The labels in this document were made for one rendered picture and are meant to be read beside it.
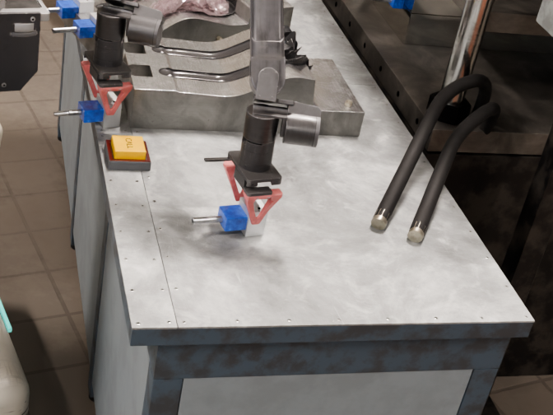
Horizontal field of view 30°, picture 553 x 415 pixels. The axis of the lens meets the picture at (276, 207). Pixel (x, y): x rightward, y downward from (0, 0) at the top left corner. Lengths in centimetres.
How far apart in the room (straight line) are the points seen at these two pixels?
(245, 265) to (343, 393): 28
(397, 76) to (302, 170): 62
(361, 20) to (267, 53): 120
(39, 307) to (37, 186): 61
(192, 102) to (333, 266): 51
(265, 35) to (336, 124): 53
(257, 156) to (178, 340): 35
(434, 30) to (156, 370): 146
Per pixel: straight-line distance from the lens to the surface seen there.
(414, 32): 282
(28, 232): 319
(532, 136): 253
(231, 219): 182
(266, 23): 175
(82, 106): 211
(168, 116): 213
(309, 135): 174
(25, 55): 202
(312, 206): 197
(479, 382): 193
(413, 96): 254
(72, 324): 286
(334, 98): 226
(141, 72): 220
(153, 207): 189
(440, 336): 179
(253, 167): 177
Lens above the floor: 183
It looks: 32 degrees down
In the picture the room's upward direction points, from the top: 12 degrees clockwise
